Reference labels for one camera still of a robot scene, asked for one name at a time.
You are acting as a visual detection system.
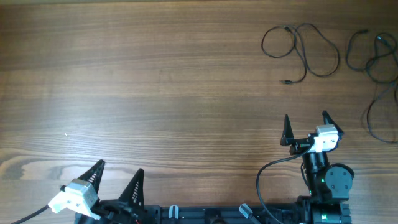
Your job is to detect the black cable bundle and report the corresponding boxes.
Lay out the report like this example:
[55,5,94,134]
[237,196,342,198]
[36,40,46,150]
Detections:
[261,22,341,85]

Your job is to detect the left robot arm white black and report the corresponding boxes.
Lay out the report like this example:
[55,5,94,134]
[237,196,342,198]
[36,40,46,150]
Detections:
[75,169,157,224]

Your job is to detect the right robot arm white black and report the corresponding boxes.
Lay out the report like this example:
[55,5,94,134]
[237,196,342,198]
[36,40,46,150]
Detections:
[280,111,354,224]

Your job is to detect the left camera cable black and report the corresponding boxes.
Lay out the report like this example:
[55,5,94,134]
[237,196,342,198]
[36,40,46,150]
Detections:
[11,205,49,224]

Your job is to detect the right camera cable black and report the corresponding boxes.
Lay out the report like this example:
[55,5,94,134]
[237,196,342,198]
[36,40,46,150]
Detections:
[256,144,315,224]

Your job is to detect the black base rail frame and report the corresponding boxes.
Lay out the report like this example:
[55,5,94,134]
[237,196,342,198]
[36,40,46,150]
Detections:
[74,203,352,224]

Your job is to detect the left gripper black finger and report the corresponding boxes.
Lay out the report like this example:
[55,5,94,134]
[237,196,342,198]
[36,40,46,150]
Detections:
[78,159,105,193]
[119,169,144,208]

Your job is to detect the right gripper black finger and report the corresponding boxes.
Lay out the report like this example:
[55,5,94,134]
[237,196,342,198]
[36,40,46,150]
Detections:
[322,110,344,136]
[280,114,295,146]

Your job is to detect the camera cable black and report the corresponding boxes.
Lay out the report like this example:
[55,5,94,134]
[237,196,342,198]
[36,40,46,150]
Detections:
[11,205,49,224]
[256,144,315,224]

